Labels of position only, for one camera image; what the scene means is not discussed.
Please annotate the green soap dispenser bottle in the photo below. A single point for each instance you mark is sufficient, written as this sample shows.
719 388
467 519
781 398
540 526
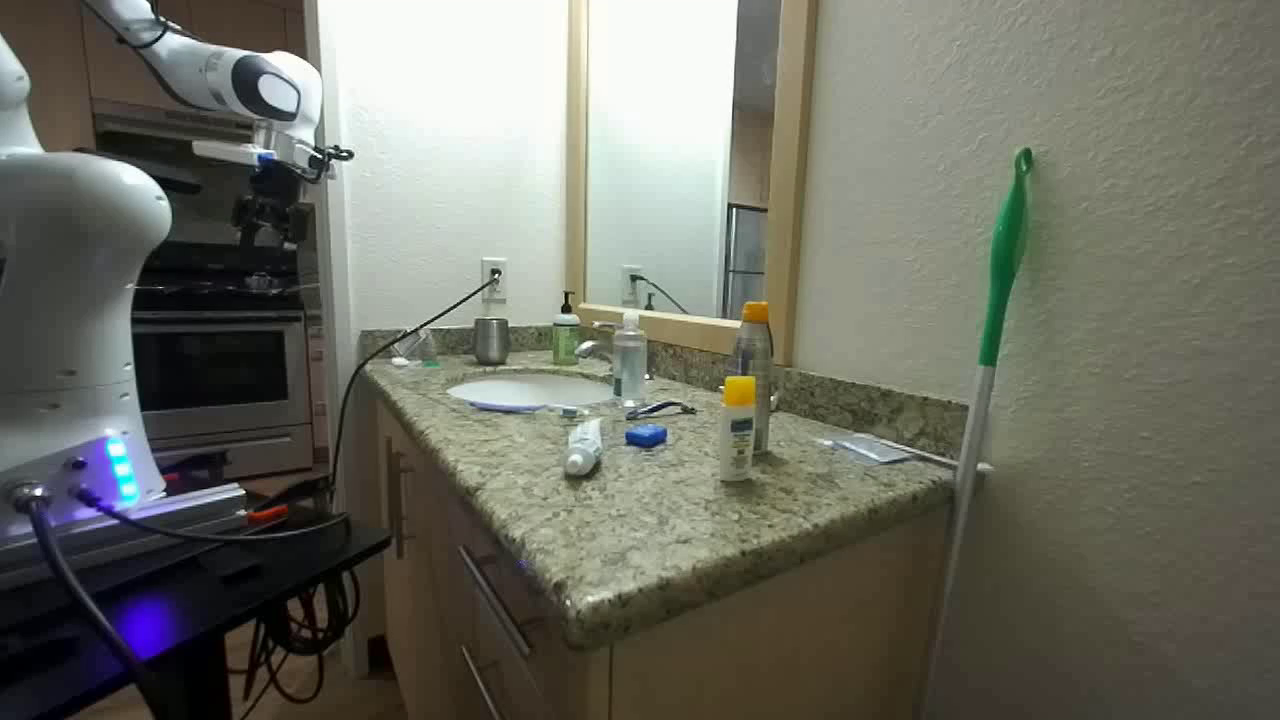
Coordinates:
566 339

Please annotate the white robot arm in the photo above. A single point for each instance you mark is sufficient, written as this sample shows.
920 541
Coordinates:
73 280

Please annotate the orange clamp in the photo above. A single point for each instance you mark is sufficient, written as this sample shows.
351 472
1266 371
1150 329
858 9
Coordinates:
271 513

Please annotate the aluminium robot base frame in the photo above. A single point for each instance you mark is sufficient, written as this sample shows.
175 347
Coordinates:
123 521

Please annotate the white toothpaste tube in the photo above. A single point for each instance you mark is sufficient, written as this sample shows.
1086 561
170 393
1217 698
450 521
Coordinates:
581 448

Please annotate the wood framed mirror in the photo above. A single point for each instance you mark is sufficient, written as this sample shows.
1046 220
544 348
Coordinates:
664 144

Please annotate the steel oven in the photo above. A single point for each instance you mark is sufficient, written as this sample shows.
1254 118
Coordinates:
223 361

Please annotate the black robot stand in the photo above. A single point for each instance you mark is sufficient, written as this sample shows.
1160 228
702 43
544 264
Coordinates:
185 602

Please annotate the steel cup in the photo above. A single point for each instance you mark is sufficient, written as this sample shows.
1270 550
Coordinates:
490 343

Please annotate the white bottle with yellow cap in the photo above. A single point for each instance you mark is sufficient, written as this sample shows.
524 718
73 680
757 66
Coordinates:
737 434

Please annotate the white oval sink basin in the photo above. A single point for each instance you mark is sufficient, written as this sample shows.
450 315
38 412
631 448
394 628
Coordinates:
524 393

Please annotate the black eyeglasses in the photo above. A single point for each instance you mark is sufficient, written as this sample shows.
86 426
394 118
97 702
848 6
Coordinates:
670 405

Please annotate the small blue container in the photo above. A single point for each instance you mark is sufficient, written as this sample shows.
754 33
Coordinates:
645 434

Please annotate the clear plastic bottle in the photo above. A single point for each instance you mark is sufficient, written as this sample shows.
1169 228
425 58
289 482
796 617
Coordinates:
631 361

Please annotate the white wall outlet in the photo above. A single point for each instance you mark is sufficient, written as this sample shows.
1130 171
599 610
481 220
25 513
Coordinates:
495 274

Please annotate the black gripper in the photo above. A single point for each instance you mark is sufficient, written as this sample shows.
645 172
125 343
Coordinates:
272 184

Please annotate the chrome faucet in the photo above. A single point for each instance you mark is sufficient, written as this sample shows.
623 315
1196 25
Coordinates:
601 352

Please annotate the wooden vanity cabinet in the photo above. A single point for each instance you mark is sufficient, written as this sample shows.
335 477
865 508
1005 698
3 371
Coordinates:
744 641

